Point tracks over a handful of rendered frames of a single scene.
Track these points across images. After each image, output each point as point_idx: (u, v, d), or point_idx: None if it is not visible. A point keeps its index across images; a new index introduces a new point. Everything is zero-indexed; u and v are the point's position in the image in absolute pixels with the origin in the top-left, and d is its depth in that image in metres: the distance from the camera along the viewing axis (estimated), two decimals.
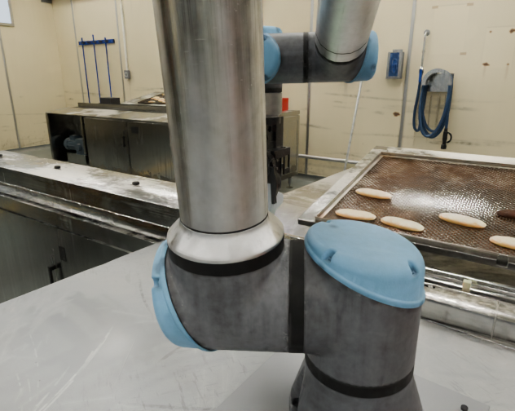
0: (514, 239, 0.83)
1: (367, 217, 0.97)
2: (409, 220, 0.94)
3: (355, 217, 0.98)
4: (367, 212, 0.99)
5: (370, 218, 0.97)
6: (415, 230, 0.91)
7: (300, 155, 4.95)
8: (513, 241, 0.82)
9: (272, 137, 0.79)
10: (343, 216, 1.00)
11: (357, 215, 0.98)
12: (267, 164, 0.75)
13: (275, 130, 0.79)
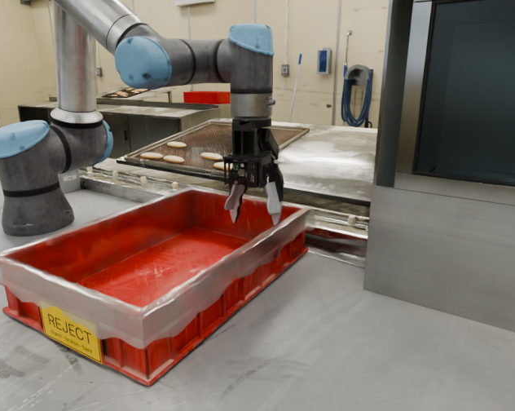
0: (224, 163, 1.31)
1: (156, 156, 1.46)
2: (178, 156, 1.42)
3: (149, 156, 1.47)
4: (158, 153, 1.48)
5: (157, 156, 1.46)
6: (177, 161, 1.39)
7: None
8: (222, 164, 1.30)
9: (241, 142, 0.73)
10: (143, 156, 1.49)
11: (150, 155, 1.47)
12: None
13: (238, 135, 0.72)
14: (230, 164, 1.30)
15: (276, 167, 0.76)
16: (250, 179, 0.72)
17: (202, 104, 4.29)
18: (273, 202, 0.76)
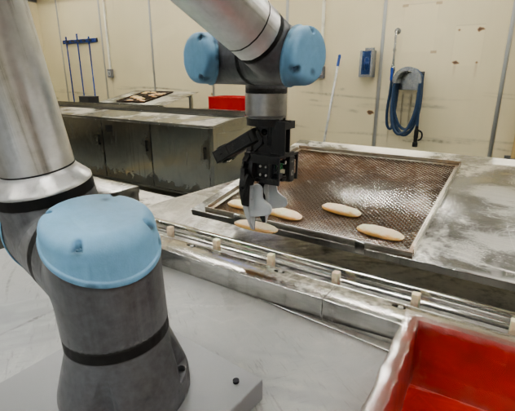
0: (377, 227, 0.85)
1: None
2: (290, 209, 0.96)
3: None
4: None
5: None
6: (292, 219, 0.93)
7: None
8: (376, 229, 0.84)
9: (271, 142, 0.73)
10: (233, 206, 1.02)
11: None
12: (242, 163, 0.76)
13: (271, 135, 0.72)
14: (388, 230, 0.83)
15: None
16: (291, 174, 0.76)
17: (233, 112, 3.82)
18: (274, 197, 0.81)
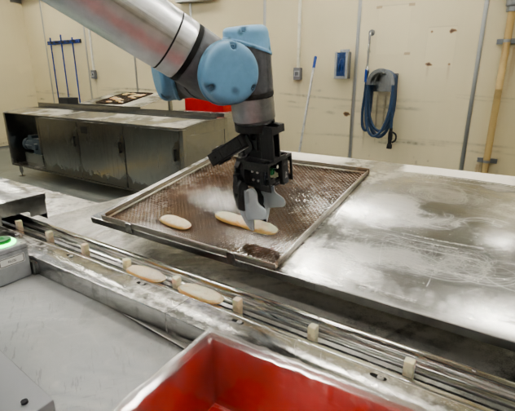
0: (255, 220, 0.82)
1: (153, 278, 0.78)
2: (182, 218, 0.94)
3: (141, 276, 0.79)
4: (158, 271, 0.80)
5: (156, 280, 0.77)
6: (180, 228, 0.91)
7: None
8: None
9: (261, 147, 0.71)
10: (130, 274, 0.80)
11: (143, 275, 0.79)
12: (235, 169, 0.74)
13: (260, 141, 0.70)
14: (263, 223, 0.81)
15: None
16: (285, 176, 0.74)
17: (206, 113, 3.81)
18: (272, 196, 0.80)
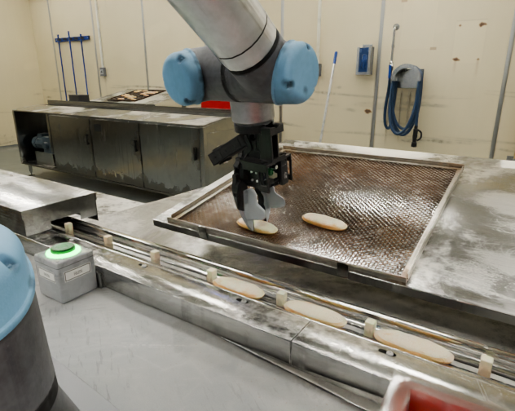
0: (236, 280, 0.68)
1: (332, 320, 0.58)
2: (265, 222, 0.81)
3: (313, 318, 0.58)
4: (332, 311, 0.60)
5: (336, 324, 0.57)
6: (266, 233, 0.79)
7: None
8: (232, 283, 0.67)
9: (260, 147, 0.71)
10: (293, 314, 0.60)
11: (315, 315, 0.58)
12: (234, 169, 0.75)
13: (258, 141, 0.70)
14: (247, 285, 0.67)
15: None
16: (284, 177, 0.74)
17: (226, 110, 3.68)
18: (272, 196, 0.80)
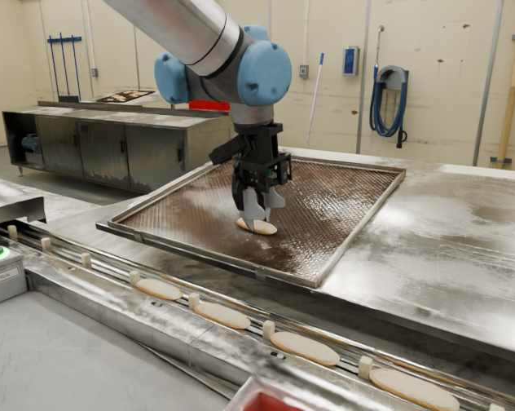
0: (220, 307, 0.62)
1: (323, 358, 0.52)
2: (168, 285, 0.70)
3: (301, 355, 0.53)
4: (324, 346, 0.54)
5: (328, 362, 0.51)
6: (168, 298, 0.66)
7: None
8: (216, 311, 0.62)
9: (259, 148, 0.71)
10: (281, 348, 0.54)
11: (305, 352, 0.53)
12: (234, 169, 0.75)
13: (258, 141, 0.70)
14: (231, 313, 0.61)
15: None
16: (283, 177, 0.74)
17: (211, 112, 3.70)
18: (272, 196, 0.80)
